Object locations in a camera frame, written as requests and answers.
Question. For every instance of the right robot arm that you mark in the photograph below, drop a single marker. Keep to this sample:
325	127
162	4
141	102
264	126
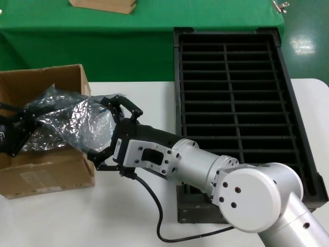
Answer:
246	190

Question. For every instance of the wooden block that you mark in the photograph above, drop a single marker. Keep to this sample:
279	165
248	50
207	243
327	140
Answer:
102	6

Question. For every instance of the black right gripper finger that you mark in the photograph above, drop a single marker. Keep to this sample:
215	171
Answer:
105	164
133	108

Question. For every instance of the green tablecloth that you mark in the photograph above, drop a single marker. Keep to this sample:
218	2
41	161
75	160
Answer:
102	46

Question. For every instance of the black slotted container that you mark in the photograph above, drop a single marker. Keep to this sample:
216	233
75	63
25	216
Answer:
257	77

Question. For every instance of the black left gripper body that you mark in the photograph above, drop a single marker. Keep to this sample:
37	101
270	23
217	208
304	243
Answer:
5	136

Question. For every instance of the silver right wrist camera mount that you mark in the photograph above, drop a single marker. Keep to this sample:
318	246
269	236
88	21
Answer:
133	151

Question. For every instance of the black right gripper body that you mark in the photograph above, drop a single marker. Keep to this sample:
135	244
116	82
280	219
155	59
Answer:
149	133

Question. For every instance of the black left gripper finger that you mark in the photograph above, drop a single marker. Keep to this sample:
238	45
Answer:
21	133
23	114

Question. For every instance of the metal binder clip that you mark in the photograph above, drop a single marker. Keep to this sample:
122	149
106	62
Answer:
278	6

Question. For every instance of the translucent antistatic bag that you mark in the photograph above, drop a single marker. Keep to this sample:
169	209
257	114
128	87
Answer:
84	123

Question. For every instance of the open brown cardboard box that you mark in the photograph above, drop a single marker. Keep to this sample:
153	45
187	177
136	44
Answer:
51	175

